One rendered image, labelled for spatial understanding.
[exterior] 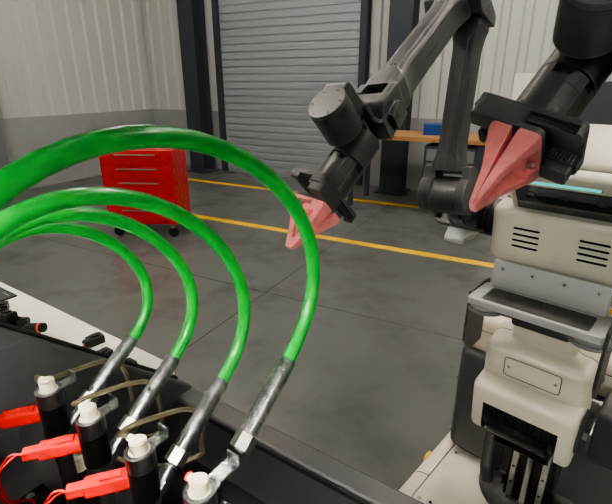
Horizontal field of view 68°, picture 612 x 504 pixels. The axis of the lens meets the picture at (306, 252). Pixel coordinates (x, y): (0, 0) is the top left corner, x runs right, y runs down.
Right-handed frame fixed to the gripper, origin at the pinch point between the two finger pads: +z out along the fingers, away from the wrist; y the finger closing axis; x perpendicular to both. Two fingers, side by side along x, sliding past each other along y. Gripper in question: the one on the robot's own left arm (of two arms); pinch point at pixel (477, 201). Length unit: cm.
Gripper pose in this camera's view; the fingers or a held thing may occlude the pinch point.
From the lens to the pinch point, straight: 45.7
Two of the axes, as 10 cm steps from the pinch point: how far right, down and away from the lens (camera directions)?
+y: 6.8, 4.7, -5.6
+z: -6.2, 7.8, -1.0
